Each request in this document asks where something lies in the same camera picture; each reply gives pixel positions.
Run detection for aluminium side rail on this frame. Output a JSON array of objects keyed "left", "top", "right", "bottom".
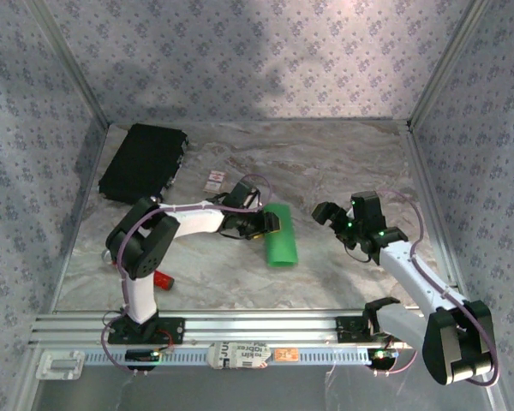
[
  {"left": 404, "top": 123, "right": 462, "bottom": 288},
  {"left": 46, "top": 122, "right": 112, "bottom": 313}
]

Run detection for aluminium frame post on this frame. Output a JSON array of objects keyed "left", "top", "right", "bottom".
[
  {"left": 25, "top": 0, "right": 112, "bottom": 128},
  {"left": 406, "top": 0, "right": 496, "bottom": 129}
]

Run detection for white plastic bracket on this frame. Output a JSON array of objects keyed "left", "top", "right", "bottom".
[{"left": 35, "top": 349, "right": 86, "bottom": 381}]

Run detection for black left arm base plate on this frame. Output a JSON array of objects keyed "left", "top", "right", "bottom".
[{"left": 106, "top": 316, "right": 186, "bottom": 346}]

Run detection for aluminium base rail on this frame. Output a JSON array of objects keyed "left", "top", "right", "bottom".
[{"left": 28, "top": 310, "right": 429, "bottom": 347}]

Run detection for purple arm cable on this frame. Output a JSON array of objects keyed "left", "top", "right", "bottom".
[
  {"left": 370, "top": 189, "right": 502, "bottom": 389},
  {"left": 101, "top": 173, "right": 272, "bottom": 378}
]

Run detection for black hard case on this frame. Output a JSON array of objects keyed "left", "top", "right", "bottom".
[{"left": 98, "top": 122, "right": 189, "bottom": 206}]

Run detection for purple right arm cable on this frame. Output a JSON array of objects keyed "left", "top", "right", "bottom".
[{"left": 370, "top": 189, "right": 502, "bottom": 389}]

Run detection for red bottle with silver cap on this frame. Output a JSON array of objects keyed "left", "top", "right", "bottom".
[{"left": 101, "top": 250, "right": 176, "bottom": 292}]

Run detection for green cloth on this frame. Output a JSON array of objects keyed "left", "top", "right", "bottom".
[{"left": 263, "top": 203, "right": 300, "bottom": 269}]

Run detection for orange label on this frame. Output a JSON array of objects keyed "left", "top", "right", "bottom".
[{"left": 273, "top": 347, "right": 300, "bottom": 363}]

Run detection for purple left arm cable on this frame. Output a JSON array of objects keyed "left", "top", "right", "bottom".
[{"left": 101, "top": 173, "right": 272, "bottom": 378}]

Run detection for small red white card box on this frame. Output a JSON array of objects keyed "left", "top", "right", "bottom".
[{"left": 203, "top": 170, "right": 226, "bottom": 194}]

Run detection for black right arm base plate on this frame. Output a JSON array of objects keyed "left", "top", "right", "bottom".
[{"left": 336, "top": 315, "right": 415, "bottom": 343}]

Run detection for newspaper wrapped roll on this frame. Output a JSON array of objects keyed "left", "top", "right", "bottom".
[{"left": 207, "top": 341, "right": 272, "bottom": 370}]

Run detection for grey slotted cable duct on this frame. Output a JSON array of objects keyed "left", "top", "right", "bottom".
[{"left": 83, "top": 346, "right": 374, "bottom": 368}]

